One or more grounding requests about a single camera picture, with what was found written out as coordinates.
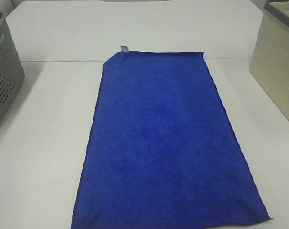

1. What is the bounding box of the blue microfibre towel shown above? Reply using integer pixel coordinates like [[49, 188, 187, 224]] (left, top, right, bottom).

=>
[[71, 51, 270, 229]]

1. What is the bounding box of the beige fabric storage box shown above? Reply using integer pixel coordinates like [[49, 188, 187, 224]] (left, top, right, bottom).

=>
[[249, 0, 289, 121]]

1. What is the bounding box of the grey perforated plastic basket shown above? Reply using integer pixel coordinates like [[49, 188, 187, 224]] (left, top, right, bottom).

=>
[[0, 11, 25, 123]]

